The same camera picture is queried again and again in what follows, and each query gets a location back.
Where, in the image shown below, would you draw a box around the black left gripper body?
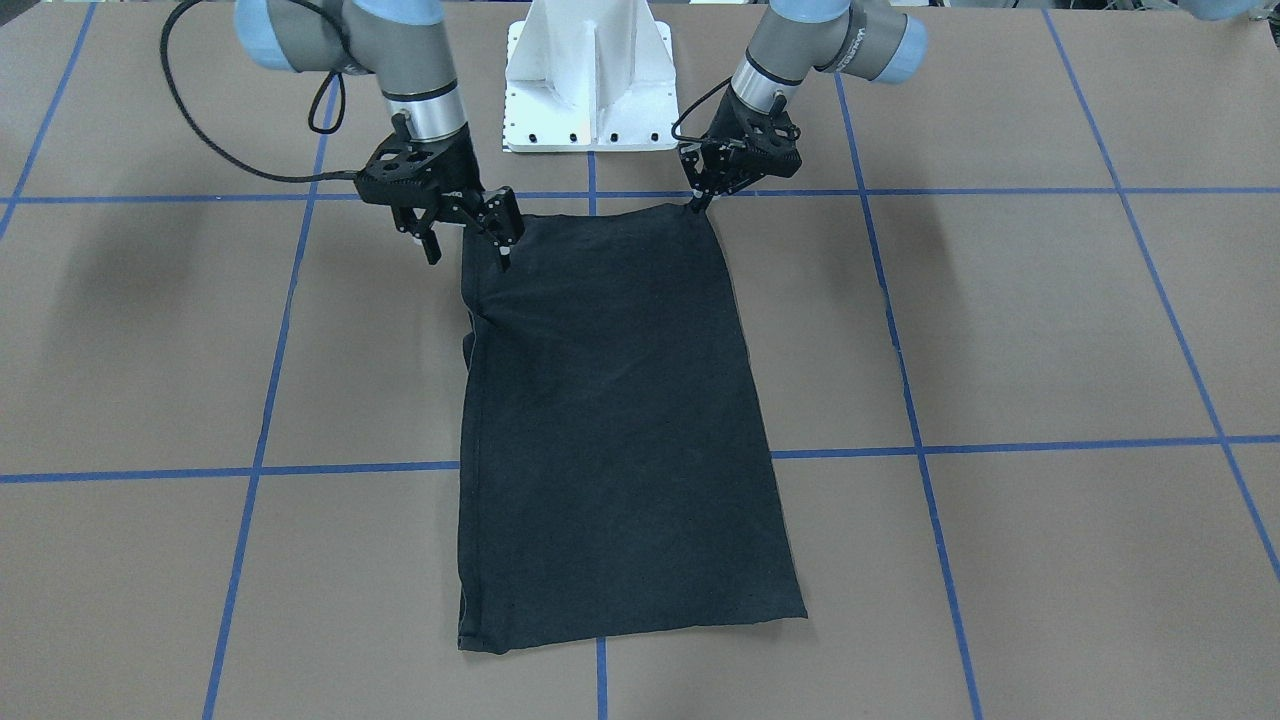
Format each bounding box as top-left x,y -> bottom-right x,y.
678,85 -> 803,196

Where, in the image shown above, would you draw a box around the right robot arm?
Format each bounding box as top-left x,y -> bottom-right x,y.
234,1 -> 524,269

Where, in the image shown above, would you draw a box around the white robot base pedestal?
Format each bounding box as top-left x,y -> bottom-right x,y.
502,1 -> 678,152

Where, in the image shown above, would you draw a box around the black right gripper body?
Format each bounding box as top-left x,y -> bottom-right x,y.
355,128 -> 484,233

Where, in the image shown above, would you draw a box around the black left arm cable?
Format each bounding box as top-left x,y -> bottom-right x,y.
669,76 -> 736,146

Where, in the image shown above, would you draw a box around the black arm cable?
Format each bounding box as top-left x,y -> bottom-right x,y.
669,76 -> 736,146
160,0 -> 364,184

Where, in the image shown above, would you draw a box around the black graphic t-shirt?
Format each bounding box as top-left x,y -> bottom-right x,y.
457,204 -> 806,653

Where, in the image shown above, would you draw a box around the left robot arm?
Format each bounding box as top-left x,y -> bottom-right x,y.
710,1 -> 1277,231

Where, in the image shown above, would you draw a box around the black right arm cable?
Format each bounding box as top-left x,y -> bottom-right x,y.
160,0 -> 364,184

